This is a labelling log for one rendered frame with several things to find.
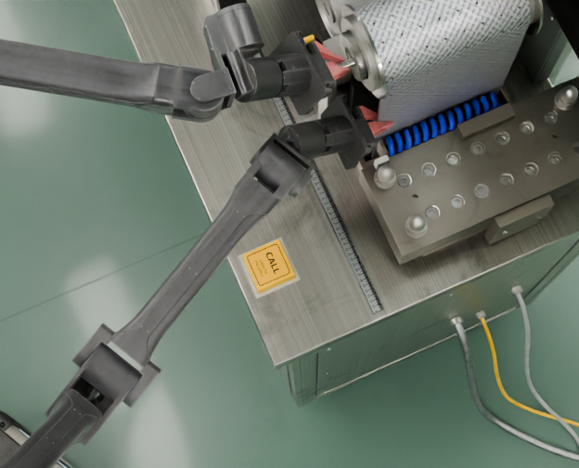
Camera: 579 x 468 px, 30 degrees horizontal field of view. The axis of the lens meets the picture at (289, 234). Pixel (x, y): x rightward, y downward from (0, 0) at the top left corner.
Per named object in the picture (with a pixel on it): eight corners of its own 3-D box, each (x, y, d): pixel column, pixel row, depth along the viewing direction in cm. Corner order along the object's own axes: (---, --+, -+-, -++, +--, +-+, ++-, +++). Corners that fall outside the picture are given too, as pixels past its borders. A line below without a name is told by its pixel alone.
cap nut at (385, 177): (369, 173, 177) (371, 163, 172) (390, 163, 177) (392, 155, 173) (379, 192, 176) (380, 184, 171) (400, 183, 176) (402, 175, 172)
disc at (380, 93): (340, 32, 167) (341, -14, 153) (342, 32, 167) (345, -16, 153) (380, 114, 164) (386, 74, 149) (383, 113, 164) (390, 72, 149)
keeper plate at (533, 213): (483, 234, 186) (494, 217, 175) (535, 212, 187) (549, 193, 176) (490, 247, 185) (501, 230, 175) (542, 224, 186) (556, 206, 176)
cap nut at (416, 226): (400, 221, 174) (403, 214, 170) (420, 213, 175) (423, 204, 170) (410, 241, 174) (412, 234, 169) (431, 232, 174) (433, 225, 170)
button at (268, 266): (242, 257, 187) (241, 254, 184) (279, 241, 187) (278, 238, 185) (258, 293, 185) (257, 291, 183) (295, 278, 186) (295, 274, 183)
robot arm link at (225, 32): (192, 121, 148) (196, 105, 139) (164, 43, 149) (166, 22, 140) (274, 94, 150) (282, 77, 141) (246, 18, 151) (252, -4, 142)
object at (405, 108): (373, 138, 179) (379, 97, 161) (500, 84, 181) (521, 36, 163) (374, 141, 179) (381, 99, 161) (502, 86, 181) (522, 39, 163)
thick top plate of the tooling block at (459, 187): (358, 180, 183) (360, 169, 177) (570, 89, 186) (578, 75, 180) (399, 265, 179) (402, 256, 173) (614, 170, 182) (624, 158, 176)
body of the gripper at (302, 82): (308, 115, 153) (271, 122, 148) (276, 55, 155) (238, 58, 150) (336, 90, 148) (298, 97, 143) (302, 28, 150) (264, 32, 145)
